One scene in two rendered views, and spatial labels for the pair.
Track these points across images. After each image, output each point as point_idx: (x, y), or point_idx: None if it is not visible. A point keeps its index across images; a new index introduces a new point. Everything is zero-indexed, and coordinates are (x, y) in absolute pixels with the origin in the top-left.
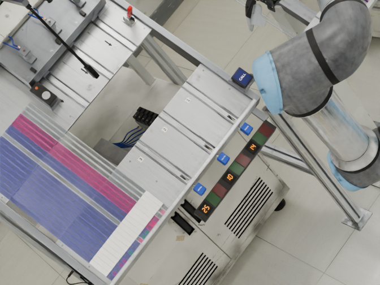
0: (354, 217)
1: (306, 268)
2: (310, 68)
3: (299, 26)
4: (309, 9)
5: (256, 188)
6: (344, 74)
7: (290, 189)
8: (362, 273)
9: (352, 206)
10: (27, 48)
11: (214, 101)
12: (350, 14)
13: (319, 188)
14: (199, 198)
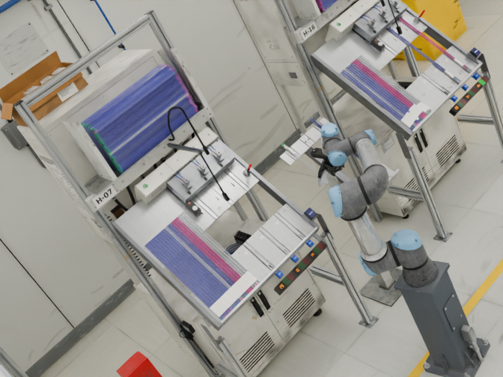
0: (367, 319)
1: (332, 350)
2: (357, 194)
3: None
4: None
5: (305, 295)
6: (373, 200)
7: (325, 303)
8: (369, 353)
9: (366, 311)
10: (188, 179)
11: (292, 225)
12: (379, 171)
13: (345, 303)
14: (269, 293)
